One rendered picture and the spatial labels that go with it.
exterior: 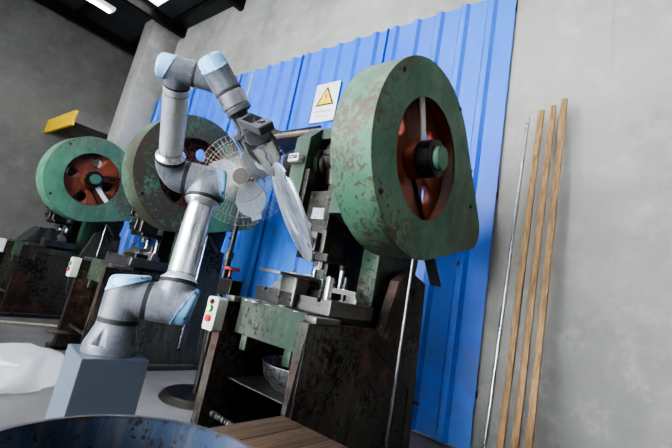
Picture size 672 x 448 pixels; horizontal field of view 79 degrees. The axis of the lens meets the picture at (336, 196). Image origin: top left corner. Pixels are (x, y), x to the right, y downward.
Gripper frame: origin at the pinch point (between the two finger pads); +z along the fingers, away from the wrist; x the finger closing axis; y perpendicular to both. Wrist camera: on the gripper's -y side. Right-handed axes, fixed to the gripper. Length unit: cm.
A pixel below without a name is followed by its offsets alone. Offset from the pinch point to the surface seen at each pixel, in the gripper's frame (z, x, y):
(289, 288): 48, -3, 52
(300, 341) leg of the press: 57, 11, 27
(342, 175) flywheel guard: 13.9, -28.2, 15.7
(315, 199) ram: 24, -37, 60
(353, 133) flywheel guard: 2.6, -36.2, 9.5
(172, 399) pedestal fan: 86, 58, 136
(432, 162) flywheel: 28, -65, 11
